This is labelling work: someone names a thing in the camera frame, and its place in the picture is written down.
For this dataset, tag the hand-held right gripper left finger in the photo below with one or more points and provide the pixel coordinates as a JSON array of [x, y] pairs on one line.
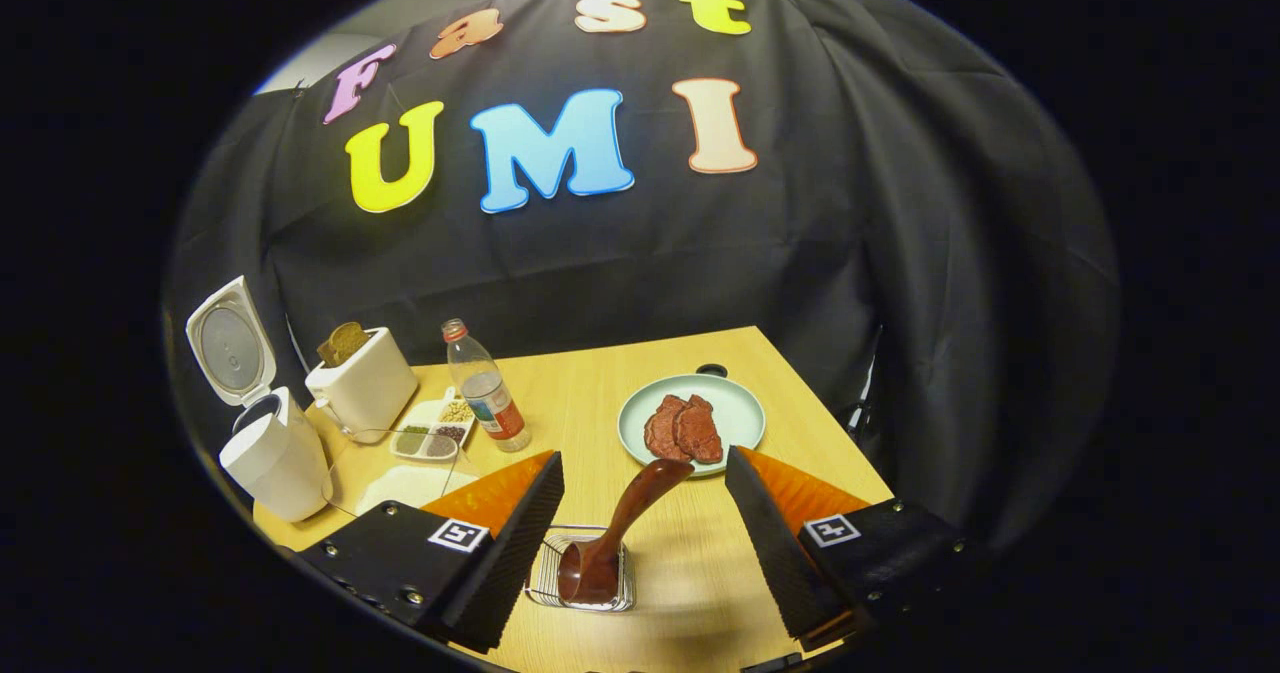
[[515, 553]]

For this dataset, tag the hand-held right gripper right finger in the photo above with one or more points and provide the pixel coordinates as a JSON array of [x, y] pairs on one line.
[[780, 553]]

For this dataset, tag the brown wooden spoon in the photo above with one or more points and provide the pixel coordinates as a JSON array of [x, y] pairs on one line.
[[630, 513]]

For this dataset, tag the white rice cooker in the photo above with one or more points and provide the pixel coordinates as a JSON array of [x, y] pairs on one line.
[[275, 463]]

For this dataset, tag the white divided grain dish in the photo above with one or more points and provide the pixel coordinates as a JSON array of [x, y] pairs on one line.
[[430, 438]]

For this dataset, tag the clear plastic water bottle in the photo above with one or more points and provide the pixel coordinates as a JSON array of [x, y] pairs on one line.
[[490, 398]]

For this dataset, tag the pale green plate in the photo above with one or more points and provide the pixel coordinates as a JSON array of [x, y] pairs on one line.
[[730, 403]]

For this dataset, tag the white toaster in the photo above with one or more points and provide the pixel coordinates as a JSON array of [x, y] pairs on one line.
[[365, 393]]

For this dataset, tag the brown toast slice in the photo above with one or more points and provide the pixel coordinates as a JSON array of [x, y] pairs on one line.
[[342, 345]]

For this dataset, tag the black backdrop cloth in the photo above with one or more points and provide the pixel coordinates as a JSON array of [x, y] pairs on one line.
[[650, 263]]

